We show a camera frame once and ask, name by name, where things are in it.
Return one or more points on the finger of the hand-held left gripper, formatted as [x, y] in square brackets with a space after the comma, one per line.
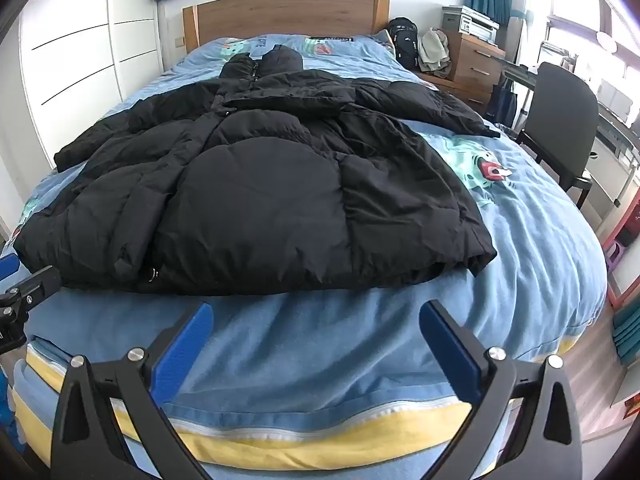
[37, 284]

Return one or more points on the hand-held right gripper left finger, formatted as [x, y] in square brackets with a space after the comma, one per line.
[182, 350]

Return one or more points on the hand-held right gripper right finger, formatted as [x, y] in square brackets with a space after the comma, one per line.
[450, 345]

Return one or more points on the black puffer jacket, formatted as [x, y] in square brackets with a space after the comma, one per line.
[260, 185]

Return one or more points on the bed with blue cover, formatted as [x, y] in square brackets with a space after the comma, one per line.
[350, 340]

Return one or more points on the stack of teal mats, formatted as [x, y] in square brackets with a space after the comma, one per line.
[629, 335]

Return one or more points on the pink framed rack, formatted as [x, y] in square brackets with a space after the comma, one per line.
[617, 260]

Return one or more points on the white wardrobe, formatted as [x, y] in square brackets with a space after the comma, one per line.
[75, 60]

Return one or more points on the dark blue tote bag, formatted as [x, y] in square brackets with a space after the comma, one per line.
[502, 105]

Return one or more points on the black chair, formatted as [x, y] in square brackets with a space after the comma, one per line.
[560, 125]

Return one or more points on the glass desk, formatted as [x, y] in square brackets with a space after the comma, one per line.
[617, 127]

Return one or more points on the wooden dresser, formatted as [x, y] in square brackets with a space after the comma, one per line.
[475, 65]

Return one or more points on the beige bag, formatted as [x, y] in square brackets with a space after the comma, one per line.
[432, 50]

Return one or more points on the black backpack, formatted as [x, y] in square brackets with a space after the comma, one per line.
[402, 40]

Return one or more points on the white printer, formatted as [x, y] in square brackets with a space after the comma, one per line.
[470, 20]

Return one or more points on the round white lamp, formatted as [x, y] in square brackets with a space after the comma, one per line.
[606, 41]

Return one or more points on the wooden bed headboard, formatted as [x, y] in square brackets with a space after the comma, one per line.
[280, 15]

